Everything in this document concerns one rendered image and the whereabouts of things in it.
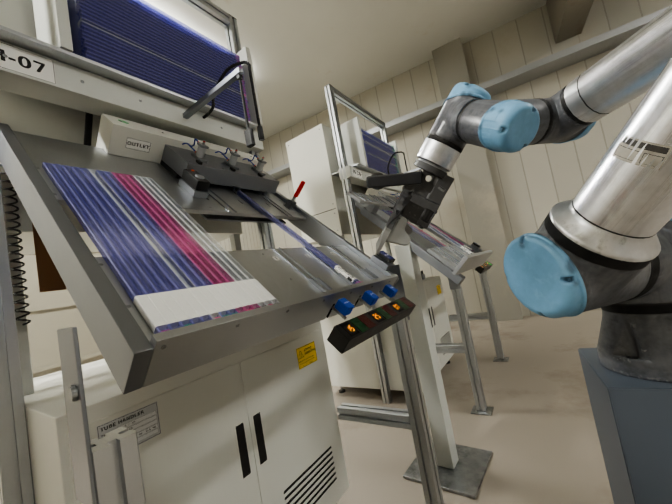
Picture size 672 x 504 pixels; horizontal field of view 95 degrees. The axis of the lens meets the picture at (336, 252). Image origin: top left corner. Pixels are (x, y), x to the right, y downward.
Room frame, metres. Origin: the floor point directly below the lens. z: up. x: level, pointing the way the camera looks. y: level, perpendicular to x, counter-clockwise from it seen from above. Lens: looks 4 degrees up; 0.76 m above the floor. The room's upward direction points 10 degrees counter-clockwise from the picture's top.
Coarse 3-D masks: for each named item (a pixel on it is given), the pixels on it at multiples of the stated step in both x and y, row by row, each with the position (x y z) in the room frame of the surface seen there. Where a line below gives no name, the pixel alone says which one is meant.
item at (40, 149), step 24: (24, 144) 0.61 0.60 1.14; (48, 144) 0.66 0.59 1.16; (72, 144) 0.72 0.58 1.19; (96, 168) 0.67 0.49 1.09; (120, 168) 0.72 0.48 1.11; (144, 168) 0.79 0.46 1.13; (168, 192) 0.73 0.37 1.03; (216, 192) 0.87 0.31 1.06; (216, 216) 0.84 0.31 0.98; (240, 216) 0.91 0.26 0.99; (264, 216) 0.89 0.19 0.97; (288, 216) 0.97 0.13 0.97
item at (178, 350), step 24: (336, 288) 0.64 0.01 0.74; (360, 288) 0.71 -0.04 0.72; (240, 312) 0.44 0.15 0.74; (264, 312) 0.46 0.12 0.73; (288, 312) 0.52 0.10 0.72; (312, 312) 0.59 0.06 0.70; (168, 336) 0.35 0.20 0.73; (192, 336) 0.37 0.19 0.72; (216, 336) 0.41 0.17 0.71; (240, 336) 0.45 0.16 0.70; (264, 336) 0.51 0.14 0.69; (168, 360) 0.37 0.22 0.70; (192, 360) 0.40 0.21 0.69; (144, 384) 0.36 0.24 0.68
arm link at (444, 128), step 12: (456, 84) 0.55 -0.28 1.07; (468, 84) 0.54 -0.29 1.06; (456, 96) 0.55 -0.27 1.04; (468, 96) 0.54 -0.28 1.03; (480, 96) 0.53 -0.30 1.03; (444, 108) 0.57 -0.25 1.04; (456, 108) 0.54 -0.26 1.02; (444, 120) 0.56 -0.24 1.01; (456, 120) 0.62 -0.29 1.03; (432, 132) 0.58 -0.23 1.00; (444, 132) 0.56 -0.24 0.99; (456, 144) 0.57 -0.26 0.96
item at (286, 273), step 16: (240, 256) 0.62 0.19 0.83; (256, 256) 0.65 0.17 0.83; (272, 256) 0.68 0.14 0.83; (288, 256) 0.72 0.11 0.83; (304, 256) 0.76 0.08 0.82; (336, 256) 0.86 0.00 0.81; (352, 256) 0.92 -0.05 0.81; (112, 272) 0.42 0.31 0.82; (256, 272) 0.59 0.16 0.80; (272, 272) 0.62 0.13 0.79; (288, 272) 0.65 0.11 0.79; (304, 272) 0.69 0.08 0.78; (320, 272) 0.72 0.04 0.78; (336, 272) 0.76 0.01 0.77; (352, 272) 0.81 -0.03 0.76; (368, 272) 0.85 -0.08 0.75; (272, 288) 0.57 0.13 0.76; (288, 288) 0.60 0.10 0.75; (304, 288) 0.62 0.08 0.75; (320, 288) 0.65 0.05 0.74; (128, 304) 0.39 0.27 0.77; (144, 320) 0.38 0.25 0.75
